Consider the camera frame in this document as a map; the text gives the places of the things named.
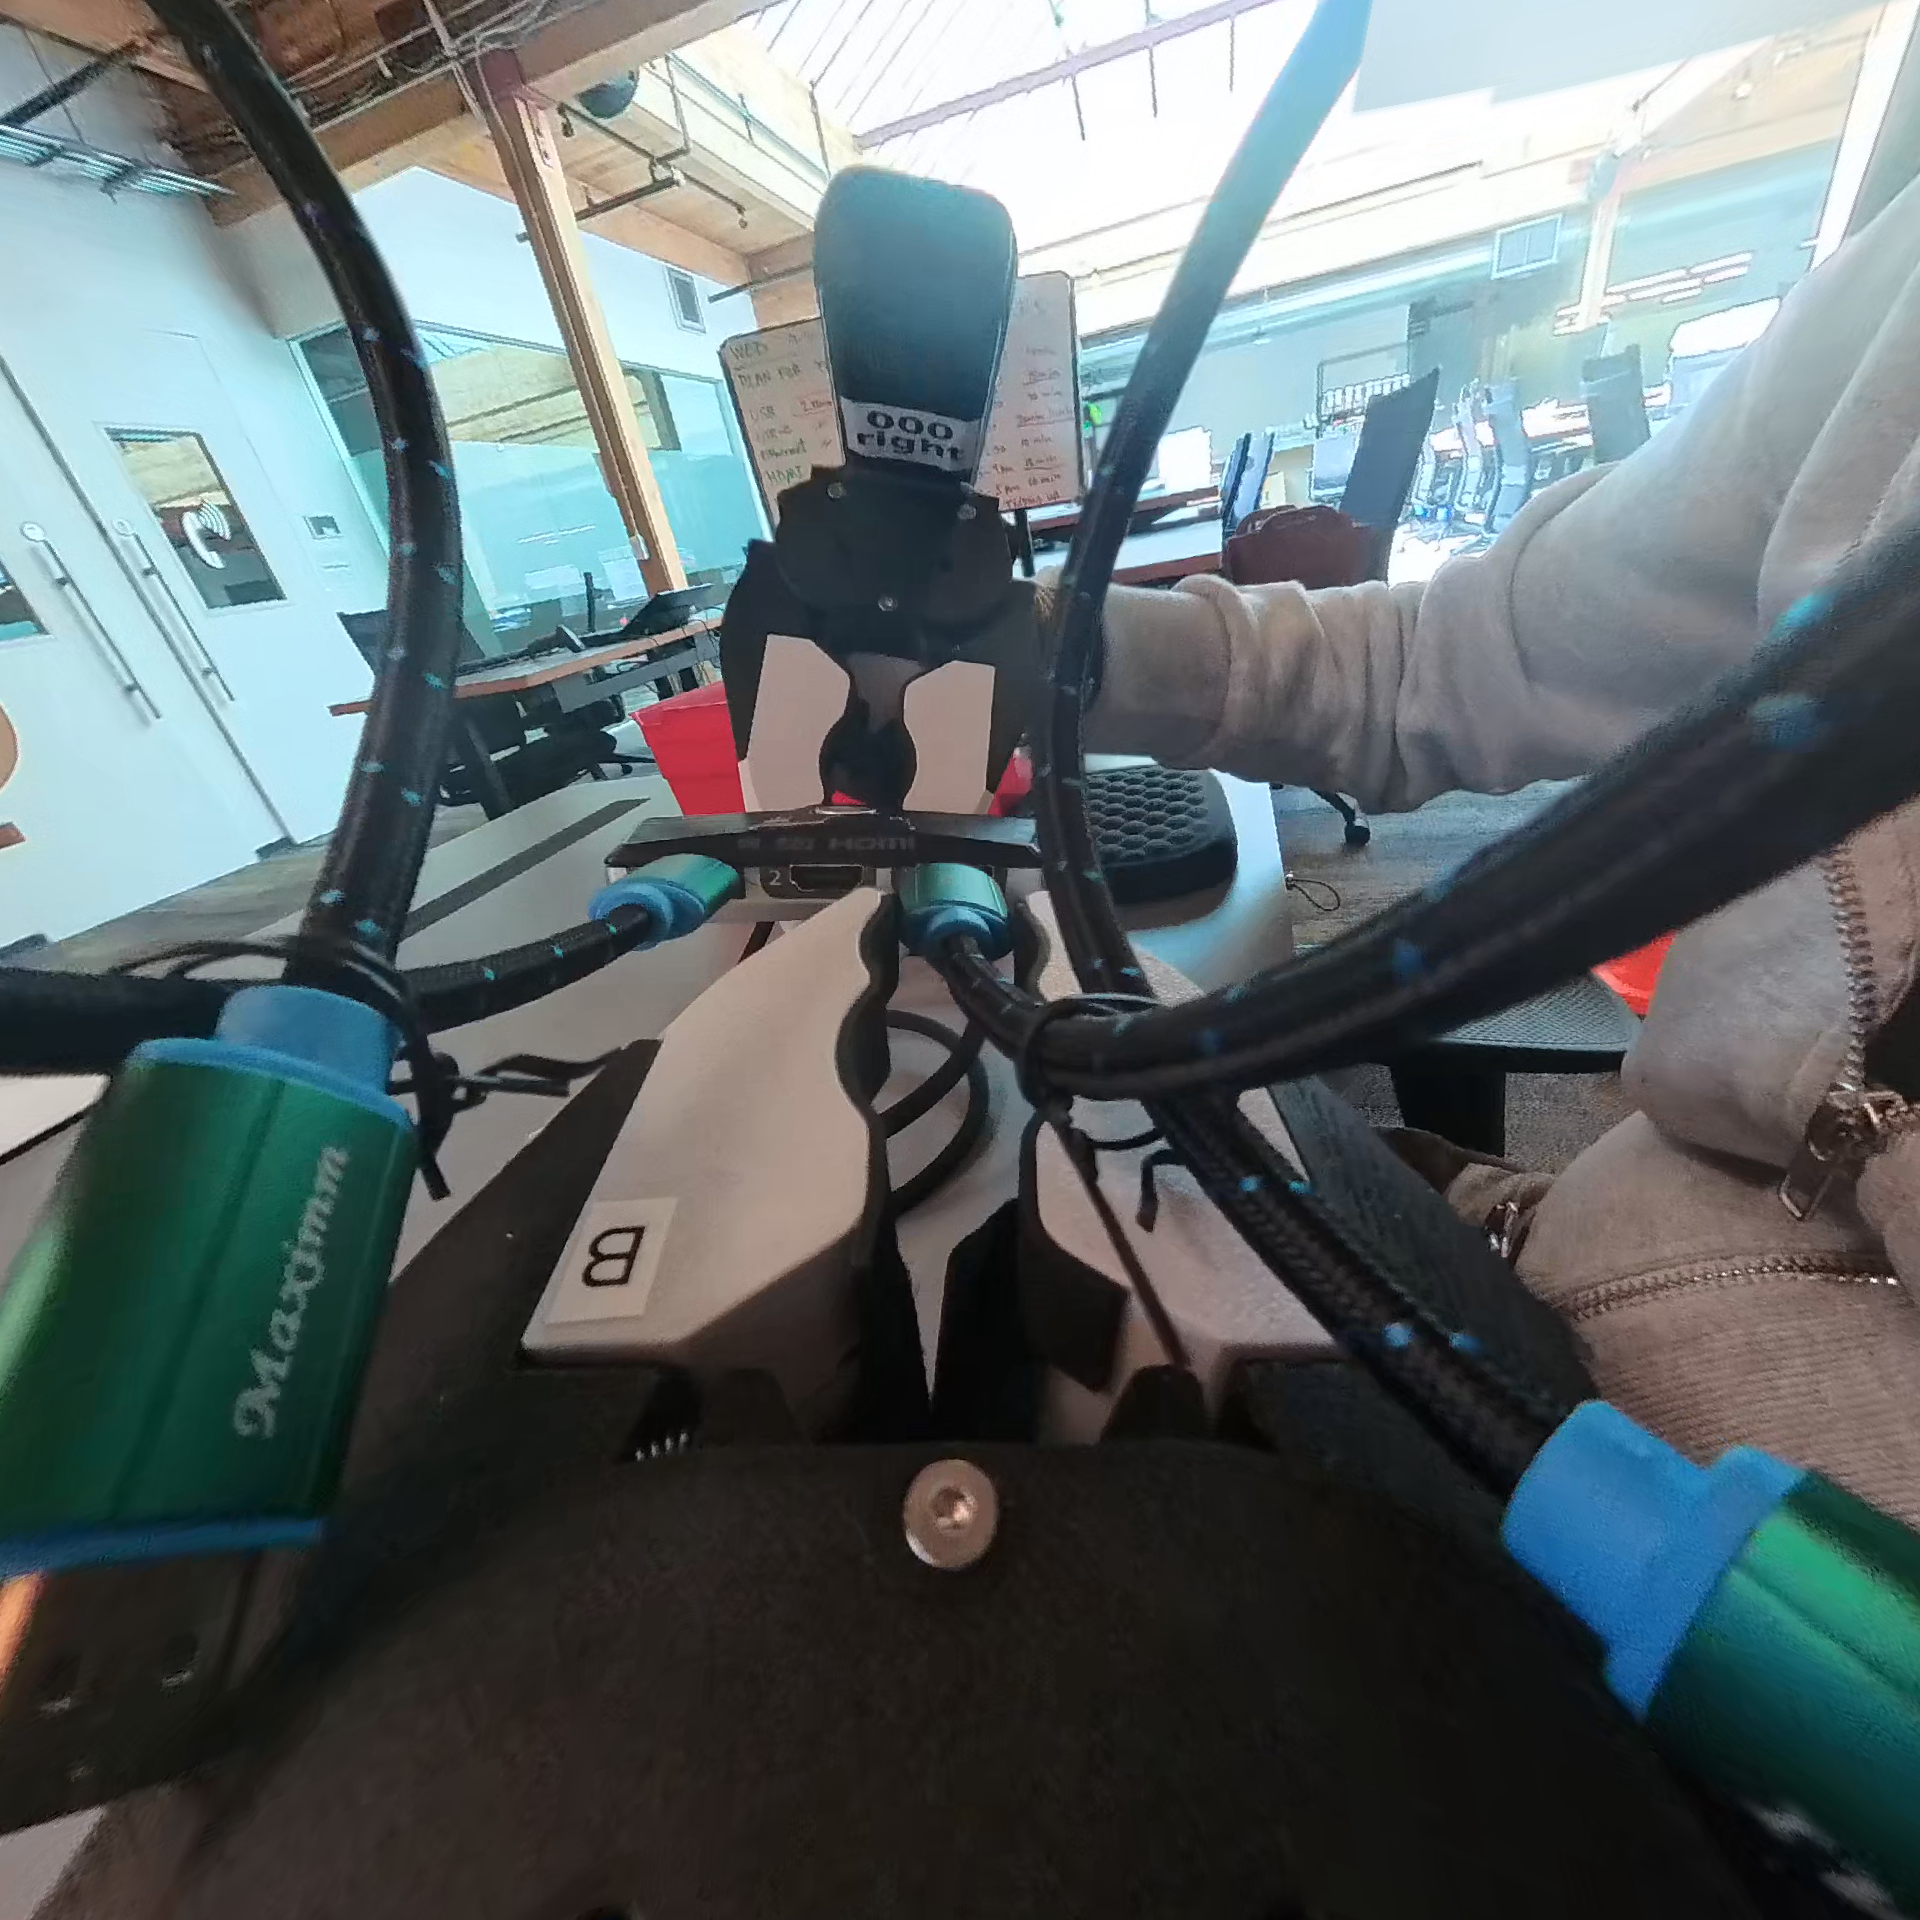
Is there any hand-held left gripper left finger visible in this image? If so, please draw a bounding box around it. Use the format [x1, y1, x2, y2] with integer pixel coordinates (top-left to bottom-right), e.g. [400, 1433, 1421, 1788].
[520, 885, 903, 1368]

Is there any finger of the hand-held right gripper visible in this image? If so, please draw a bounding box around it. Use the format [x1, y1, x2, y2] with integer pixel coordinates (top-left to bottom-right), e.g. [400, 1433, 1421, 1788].
[895, 652, 1003, 823]
[738, 626, 873, 823]

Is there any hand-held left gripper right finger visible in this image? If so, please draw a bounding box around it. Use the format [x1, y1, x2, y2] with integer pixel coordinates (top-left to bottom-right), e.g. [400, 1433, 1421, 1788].
[930, 887, 1344, 1390]

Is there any black hdmi switch box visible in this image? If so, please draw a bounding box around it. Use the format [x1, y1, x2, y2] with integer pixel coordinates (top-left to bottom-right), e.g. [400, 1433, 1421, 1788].
[602, 801, 1047, 920]

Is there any black braided switch cable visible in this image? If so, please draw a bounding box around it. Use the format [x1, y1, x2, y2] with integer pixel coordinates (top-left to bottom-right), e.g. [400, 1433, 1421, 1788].
[873, 1001, 993, 1208]

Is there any green plug hdmi cable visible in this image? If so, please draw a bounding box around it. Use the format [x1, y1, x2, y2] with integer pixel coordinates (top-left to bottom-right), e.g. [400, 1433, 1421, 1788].
[895, 0, 1920, 1920]
[0, 0, 750, 1800]

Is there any person's right forearm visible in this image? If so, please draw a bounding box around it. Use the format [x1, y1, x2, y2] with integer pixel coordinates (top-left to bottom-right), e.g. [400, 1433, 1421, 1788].
[1035, 157, 1920, 799]

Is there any red storage bin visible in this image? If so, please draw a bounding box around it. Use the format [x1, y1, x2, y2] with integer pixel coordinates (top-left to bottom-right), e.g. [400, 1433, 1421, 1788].
[630, 681, 752, 823]

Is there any whiteboard with writing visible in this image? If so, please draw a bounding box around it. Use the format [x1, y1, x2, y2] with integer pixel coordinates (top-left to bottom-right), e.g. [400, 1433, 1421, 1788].
[718, 269, 1085, 514]

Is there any black honeycomb pad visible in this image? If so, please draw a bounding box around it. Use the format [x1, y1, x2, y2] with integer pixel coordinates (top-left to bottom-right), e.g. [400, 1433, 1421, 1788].
[1075, 761, 1241, 905]

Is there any wooden office desk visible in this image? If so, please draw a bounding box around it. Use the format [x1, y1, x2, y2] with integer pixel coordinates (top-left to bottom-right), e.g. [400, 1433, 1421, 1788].
[327, 615, 728, 817]

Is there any brown bag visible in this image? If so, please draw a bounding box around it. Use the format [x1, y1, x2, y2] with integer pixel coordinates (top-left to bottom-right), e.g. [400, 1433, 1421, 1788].
[1223, 504, 1393, 590]

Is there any white door with window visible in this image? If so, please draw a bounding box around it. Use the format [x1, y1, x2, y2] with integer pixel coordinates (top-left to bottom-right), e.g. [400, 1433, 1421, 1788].
[88, 322, 354, 847]
[0, 352, 167, 961]

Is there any person's grey zip hoodie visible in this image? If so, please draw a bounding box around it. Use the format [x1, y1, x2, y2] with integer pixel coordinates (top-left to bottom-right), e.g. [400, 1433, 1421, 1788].
[1439, 801, 1920, 1501]

